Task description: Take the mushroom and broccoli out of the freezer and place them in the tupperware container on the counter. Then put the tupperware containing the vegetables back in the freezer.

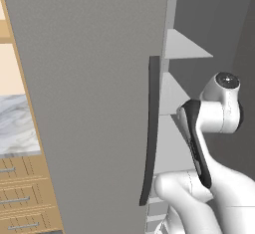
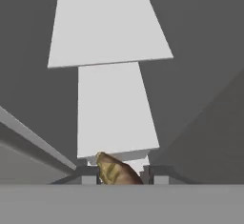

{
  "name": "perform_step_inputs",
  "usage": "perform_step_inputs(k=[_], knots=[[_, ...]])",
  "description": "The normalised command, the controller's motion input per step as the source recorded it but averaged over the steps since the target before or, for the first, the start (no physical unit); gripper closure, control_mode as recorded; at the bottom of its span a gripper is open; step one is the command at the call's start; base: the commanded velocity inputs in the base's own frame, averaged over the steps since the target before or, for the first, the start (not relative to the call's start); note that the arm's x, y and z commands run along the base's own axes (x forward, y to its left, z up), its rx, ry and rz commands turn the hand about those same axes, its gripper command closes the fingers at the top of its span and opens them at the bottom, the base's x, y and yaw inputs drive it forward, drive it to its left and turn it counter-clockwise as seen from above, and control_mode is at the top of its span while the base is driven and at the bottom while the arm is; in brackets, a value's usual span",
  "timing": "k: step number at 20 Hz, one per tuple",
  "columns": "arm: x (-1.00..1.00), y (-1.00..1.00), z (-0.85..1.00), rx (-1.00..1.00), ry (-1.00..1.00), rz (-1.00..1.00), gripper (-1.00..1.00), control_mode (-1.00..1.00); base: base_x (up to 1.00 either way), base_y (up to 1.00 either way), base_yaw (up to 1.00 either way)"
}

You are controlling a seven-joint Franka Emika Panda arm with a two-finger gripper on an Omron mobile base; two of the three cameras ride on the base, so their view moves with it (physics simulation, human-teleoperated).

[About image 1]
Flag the grey freezer door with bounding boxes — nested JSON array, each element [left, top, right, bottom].
[[0, 0, 171, 234]]

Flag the white freezer shelf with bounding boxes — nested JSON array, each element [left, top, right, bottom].
[[158, 71, 192, 117], [161, 28, 214, 60], [153, 114, 197, 176]]

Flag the grey fridge freezer body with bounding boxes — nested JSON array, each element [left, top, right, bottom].
[[144, 0, 255, 234]]

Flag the dark curved door handle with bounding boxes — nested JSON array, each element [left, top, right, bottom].
[[138, 55, 161, 207]]

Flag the silver bar drawer handle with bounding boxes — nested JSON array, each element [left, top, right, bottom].
[[7, 221, 41, 231], [0, 195, 31, 205], [0, 166, 17, 175]]

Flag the light wooden wall cupboard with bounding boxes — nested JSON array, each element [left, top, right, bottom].
[[0, 0, 16, 45]]

